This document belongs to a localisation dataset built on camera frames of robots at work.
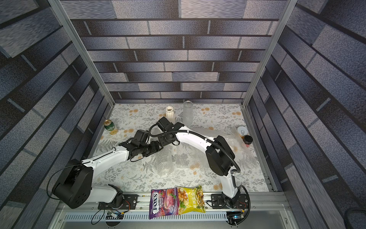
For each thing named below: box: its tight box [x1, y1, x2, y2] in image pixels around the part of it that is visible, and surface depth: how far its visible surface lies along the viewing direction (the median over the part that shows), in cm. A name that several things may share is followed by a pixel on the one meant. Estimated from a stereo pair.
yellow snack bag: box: [177, 185, 206, 216], surface depth 73 cm
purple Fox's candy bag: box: [149, 187, 179, 220], surface depth 73 cm
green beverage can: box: [102, 119, 115, 132], surface depth 97 cm
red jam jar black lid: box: [242, 135, 254, 148], surface depth 92 cm
